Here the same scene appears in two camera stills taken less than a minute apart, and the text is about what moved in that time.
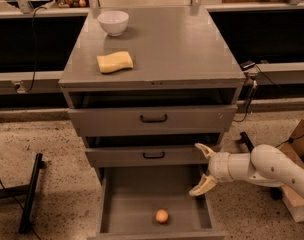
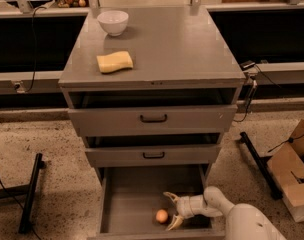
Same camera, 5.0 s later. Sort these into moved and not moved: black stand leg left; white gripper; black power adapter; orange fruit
Moved: white gripper
Not moved: black power adapter; orange fruit; black stand leg left
